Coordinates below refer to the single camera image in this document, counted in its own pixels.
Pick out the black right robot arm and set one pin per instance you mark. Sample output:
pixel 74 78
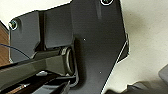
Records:
pixel 30 71

